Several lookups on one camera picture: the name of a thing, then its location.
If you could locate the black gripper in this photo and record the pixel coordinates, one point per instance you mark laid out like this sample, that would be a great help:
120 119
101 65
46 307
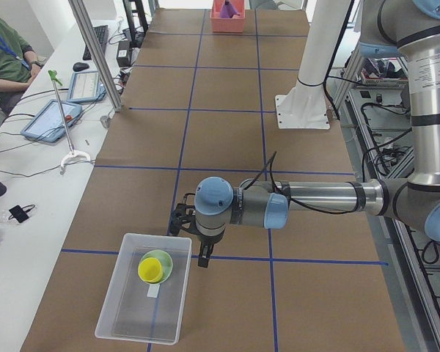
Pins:
207 240

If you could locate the white pedestal column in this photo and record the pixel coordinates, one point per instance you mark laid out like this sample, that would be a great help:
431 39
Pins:
304 106

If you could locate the clear plastic box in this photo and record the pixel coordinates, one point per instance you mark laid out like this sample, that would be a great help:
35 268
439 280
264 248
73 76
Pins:
137 311

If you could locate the seated person green shirt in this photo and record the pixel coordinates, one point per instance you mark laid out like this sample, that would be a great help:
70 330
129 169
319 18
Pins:
19 67

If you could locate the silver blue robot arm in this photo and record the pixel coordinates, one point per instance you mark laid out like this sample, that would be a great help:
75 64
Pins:
389 28

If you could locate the black computer mouse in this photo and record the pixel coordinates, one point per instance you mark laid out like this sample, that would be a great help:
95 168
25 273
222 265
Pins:
80 66

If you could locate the pink plastic tray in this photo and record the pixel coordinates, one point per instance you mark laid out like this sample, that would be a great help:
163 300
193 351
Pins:
229 25

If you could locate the yellow plastic cup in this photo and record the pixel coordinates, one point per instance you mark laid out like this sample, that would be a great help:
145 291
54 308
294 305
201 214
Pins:
150 270

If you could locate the purple cloth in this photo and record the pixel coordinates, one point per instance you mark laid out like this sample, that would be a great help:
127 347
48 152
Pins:
228 10

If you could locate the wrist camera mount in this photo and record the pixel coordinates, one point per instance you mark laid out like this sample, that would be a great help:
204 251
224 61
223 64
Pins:
183 217

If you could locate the blue teach pendant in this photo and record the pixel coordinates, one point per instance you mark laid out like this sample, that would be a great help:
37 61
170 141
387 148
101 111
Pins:
85 87
47 125

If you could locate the green ceramic bowl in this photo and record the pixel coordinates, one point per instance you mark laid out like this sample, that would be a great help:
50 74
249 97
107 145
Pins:
166 261

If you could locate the blue teach pendant far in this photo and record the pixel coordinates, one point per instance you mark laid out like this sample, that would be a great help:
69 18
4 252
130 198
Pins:
85 87

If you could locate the blue teach pendant near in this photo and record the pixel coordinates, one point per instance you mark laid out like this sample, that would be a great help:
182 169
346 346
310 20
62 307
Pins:
47 125

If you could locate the aluminium frame post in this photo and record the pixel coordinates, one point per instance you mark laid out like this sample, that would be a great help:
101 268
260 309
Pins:
87 32

